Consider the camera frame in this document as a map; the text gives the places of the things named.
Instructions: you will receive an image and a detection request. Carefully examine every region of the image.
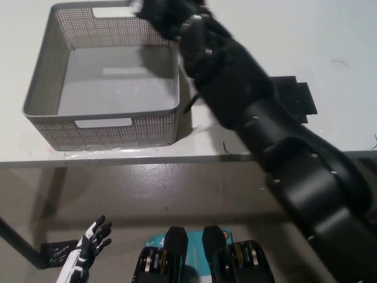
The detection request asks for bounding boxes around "clear adhesive tape strip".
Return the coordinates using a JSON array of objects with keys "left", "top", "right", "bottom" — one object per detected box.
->
[{"left": 61, "top": 144, "right": 175, "bottom": 159}]

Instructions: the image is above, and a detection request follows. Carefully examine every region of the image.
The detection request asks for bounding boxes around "black floor plate by leg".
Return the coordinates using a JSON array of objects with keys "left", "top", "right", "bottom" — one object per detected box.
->
[{"left": 40, "top": 240, "right": 78, "bottom": 264}]

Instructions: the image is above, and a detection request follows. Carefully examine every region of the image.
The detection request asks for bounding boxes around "grey perforated plastic basket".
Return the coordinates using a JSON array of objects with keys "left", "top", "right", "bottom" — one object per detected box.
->
[{"left": 22, "top": 1, "right": 181, "bottom": 152}]

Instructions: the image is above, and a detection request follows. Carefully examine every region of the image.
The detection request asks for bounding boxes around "right robot hand black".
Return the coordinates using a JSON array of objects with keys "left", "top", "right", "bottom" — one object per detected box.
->
[{"left": 178, "top": 5, "right": 275, "bottom": 130}]

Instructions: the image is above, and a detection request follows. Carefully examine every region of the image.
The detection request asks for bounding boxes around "black metal table leg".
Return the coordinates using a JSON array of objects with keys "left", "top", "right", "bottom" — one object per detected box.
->
[{"left": 0, "top": 216, "right": 41, "bottom": 269}]

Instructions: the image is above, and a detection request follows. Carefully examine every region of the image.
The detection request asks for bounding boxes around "black tape patch on table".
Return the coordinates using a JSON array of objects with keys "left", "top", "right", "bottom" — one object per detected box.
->
[{"left": 269, "top": 75, "right": 319, "bottom": 125}]

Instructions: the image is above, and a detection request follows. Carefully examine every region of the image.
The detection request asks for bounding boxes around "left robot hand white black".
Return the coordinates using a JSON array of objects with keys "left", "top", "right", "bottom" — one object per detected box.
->
[{"left": 75, "top": 215, "right": 113, "bottom": 268}]

